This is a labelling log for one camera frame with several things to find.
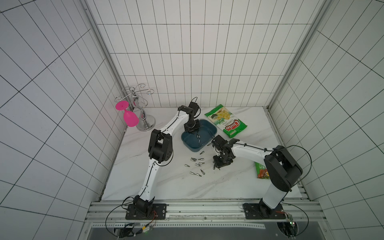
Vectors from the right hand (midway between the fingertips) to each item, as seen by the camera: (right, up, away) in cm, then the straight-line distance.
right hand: (213, 165), depth 89 cm
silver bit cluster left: (-12, +4, +1) cm, 13 cm away
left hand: (-11, +19, +7) cm, 23 cm away
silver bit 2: (-6, +7, +5) cm, 11 cm away
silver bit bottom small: (-7, -3, -4) cm, 8 cm away
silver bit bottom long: (-10, -4, -4) cm, 12 cm away
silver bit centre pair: (-9, +1, 0) cm, 9 cm away
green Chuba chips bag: (+13, +26, +21) cm, 36 cm away
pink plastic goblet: (-51, +28, +1) cm, 59 cm away
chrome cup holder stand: (-47, +41, +3) cm, 63 cm away
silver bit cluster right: (-7, +4, +1) cm, 8 cm away
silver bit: (-9, +17, +12) cm, 22 cm away
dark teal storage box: (-8, +15, +11) cm, 20 cm away
